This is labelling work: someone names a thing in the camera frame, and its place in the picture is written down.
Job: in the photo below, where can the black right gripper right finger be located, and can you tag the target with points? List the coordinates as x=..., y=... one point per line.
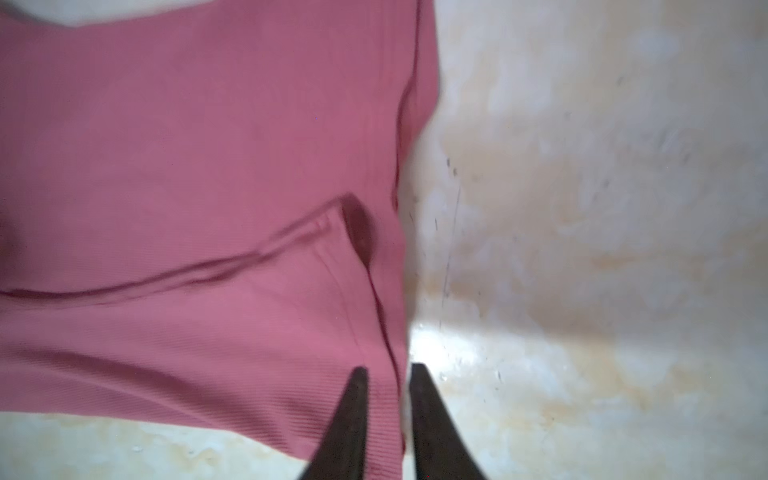
x=439, y=452

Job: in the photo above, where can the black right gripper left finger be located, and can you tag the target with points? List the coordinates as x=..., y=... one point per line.
x=342, y=450

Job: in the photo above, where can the maroon tank top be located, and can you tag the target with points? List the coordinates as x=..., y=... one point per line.
x=199, y=217

